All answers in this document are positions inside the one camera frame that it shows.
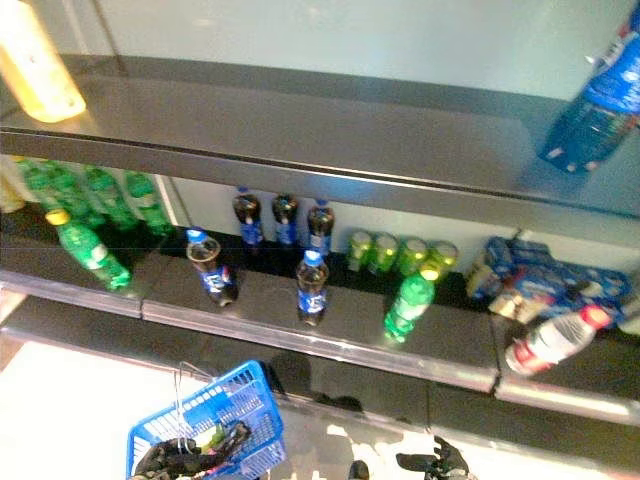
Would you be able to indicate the thin grey upright bar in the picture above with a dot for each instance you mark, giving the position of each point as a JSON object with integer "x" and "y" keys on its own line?
{"x": 107, "y": 35}

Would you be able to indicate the black shelf with clear rail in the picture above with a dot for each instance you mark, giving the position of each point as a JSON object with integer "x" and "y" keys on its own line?
{"x": 360, "y": 320}
{"x": 200, "y": 340}

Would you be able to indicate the small white brown snack box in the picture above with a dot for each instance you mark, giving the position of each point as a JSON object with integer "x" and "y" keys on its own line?
{"x": 507, "y": 302}

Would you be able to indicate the large Pepsi cola bottle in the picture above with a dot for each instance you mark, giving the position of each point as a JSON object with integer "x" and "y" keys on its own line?
{"x": 595, "y": 110}

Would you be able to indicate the robot left hand black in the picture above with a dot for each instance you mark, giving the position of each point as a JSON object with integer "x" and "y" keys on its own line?
{"x": 170, "y": 460}

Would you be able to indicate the large yellow drink bottle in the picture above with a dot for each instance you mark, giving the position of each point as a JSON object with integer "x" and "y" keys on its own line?
{"x": 40, "y": 75}

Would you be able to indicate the blue plastic shopping basket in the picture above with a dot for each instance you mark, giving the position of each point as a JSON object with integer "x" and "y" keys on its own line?
{"x": 250, "y": 400}

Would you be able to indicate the robot right hand black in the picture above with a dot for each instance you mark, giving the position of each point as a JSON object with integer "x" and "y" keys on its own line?
{"x": 445, "y": 462}

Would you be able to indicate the green Sprite bottle yellow cap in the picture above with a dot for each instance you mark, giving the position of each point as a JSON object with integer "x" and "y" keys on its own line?
{"x": 407, "y": 305}
{"x": 145, "y": 200}
{"x": 107, "y": 195}
{"x": 92, "y": 252}
{"x": 35, "y": 182}
{"x": 67, "y": 195}

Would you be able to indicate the water bottle red label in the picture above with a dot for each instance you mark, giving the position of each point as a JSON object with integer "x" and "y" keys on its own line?
{"x": 550, "y": 342}

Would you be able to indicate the upright blue Oreo box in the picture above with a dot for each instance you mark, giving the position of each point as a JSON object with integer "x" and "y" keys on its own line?
{"x": 492, "y": 260}

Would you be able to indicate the small Pepsi bottle blue cap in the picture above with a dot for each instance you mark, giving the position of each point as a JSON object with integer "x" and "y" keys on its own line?
{"x": 320, "y": 227}
{"x": 212, "y": 275}
{"x": 248, "y": 215}
{"x": 312, "y": 290}
{"x": 285, "y": 220}

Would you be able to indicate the dark grey shelf board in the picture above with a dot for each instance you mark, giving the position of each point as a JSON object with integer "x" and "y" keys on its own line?
{"x": 300, "y": 125}

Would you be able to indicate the blue snack packets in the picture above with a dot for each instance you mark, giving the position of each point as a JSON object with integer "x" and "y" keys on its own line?
{"x": 565, "y": 295}

